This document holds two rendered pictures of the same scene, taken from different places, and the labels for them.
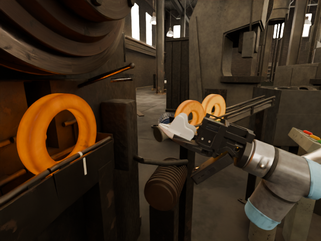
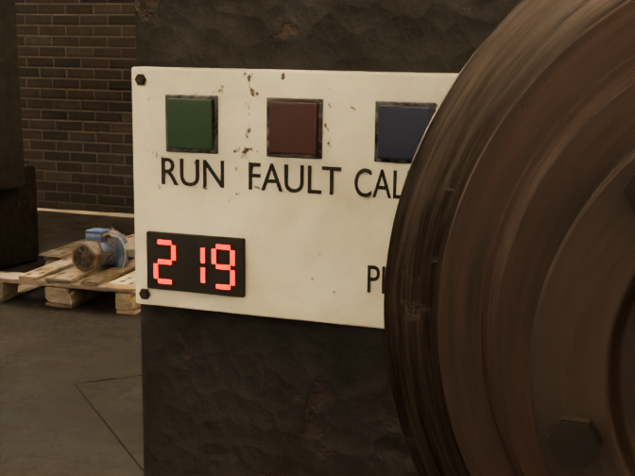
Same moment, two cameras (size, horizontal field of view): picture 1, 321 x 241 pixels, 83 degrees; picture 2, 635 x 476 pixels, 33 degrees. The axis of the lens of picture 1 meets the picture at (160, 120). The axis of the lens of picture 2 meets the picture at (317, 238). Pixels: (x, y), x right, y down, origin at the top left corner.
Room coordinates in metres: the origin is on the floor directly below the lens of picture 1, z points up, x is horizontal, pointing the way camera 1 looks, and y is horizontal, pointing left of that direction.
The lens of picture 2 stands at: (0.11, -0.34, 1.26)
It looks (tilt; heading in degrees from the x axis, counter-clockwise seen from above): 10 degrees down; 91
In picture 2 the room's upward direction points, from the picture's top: 1 degrees clockwise
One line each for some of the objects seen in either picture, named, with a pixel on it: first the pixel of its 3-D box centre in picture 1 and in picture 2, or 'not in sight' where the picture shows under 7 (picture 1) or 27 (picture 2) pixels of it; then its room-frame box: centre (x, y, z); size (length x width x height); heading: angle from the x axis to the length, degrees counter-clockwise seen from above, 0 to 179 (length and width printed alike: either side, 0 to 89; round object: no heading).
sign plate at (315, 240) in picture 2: not in sight; (298, 196); (0.09, 0.42, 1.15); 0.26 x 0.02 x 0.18; 161
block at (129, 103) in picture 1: (120, 134); not in sight; (0.60, 0.14, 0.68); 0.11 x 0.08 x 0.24; 71
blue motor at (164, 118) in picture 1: (168, 124); not in sight; (2.64, -0.12, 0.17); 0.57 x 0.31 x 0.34; 1
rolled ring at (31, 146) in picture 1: (64, 135); not in sight; (0.38, 0.21, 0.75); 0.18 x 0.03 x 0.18; 162
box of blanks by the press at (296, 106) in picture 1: (298, 115); not in sight; (2.29, -1.79, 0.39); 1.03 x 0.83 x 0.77; 86
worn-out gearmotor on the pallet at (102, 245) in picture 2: not in sight; (111, 246); (-0.97, 4.77, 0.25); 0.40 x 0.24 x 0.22; 71
